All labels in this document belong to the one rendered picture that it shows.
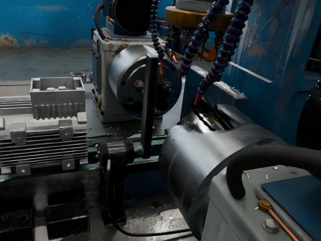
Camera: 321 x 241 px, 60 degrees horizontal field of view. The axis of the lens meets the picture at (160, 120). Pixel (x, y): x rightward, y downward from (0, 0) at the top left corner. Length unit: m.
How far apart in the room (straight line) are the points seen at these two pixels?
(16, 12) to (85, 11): 1.30
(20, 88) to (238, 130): 0.67
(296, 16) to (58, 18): 5.79
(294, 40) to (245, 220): 0.52
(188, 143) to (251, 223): 0.24
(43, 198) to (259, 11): 0.77
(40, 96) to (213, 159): 0.41
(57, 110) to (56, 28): 5.67
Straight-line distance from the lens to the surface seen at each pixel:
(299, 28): 0.76
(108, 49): 1.17
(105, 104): 1.24
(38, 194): 0.80
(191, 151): 0.52
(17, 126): 0.70
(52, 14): 6.30
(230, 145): 0.49
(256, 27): 0.89
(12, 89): 0.96
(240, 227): 0.36
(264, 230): 0.34
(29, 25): 6.31
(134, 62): 0.97
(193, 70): 0.94
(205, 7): 0.72
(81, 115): 0.70
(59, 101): 0.70
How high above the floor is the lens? 1.39
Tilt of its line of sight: 26 degrees down
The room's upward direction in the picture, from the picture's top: 6 degrees clockwise
